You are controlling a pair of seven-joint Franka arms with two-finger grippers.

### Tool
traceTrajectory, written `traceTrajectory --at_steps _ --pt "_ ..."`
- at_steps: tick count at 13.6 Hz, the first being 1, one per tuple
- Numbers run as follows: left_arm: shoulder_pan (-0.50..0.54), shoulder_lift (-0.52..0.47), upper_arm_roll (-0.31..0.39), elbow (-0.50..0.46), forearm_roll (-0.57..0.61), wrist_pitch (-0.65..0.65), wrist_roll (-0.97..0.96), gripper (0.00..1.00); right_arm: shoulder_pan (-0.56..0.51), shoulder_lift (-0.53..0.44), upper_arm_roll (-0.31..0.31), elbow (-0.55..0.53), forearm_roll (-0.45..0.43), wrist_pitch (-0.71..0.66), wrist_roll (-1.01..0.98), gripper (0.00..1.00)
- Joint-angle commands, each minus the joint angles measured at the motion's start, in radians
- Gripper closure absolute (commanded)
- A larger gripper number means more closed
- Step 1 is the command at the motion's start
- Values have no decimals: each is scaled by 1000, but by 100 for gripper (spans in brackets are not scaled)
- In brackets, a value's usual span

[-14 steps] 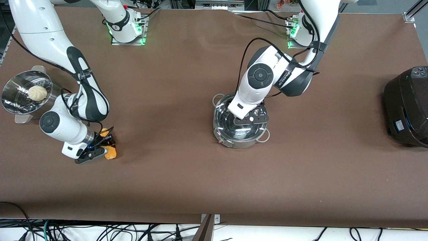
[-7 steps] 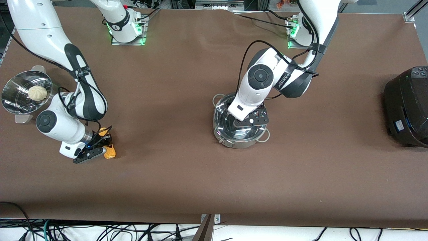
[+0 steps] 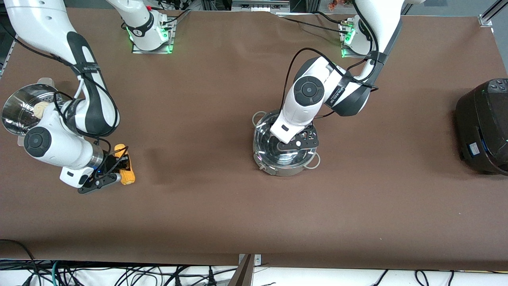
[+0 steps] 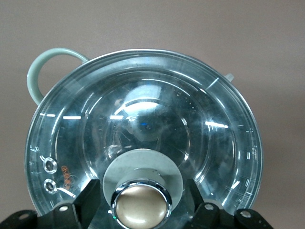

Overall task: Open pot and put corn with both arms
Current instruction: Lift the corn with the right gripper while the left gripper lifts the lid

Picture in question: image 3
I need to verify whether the yellow corn cob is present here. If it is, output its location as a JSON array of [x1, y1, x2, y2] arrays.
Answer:
[[114, 144, 136, 186]]

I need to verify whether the glass lid with round knob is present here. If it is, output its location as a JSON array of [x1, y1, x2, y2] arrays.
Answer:
[[254, 111, 318, 166]]

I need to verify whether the steel steamer pot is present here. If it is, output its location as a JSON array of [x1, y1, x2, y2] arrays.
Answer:
[[1, 77, 64, 136]]

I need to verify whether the dark rice cooker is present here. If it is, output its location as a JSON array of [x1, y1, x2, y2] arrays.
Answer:
[[456, 78, 508, 175]]

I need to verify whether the steel pot with beige handles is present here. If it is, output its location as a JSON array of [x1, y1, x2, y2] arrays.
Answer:
[[252, 109, 321, 177]]

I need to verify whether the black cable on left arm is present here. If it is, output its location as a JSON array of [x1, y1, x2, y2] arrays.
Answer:
[[280, 48, 379, 120]]

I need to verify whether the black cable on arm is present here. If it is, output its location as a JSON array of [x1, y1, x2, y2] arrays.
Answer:
[[280, 48, 379, 120], [0, 24, 129, 175]]

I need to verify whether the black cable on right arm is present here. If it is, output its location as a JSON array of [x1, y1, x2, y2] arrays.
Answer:
[[0, 24, 129, 175]]

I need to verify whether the black looped cable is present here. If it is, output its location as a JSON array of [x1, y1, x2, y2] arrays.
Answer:
[[0, 238, 40, 286]]

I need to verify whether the black cable to arm base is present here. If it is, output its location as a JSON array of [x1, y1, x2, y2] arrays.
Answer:
[[278, 11, 346, 34]]

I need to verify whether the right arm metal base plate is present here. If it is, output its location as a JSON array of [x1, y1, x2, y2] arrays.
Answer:
[[131, 16, 176, 54]]

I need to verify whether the small metal table bracket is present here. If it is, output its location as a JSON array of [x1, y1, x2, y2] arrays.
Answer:
[[238, 253, 262, 266]]

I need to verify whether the dark wedge-shaped post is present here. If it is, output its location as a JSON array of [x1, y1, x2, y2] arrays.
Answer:
[[228, 254, 254, 286]]

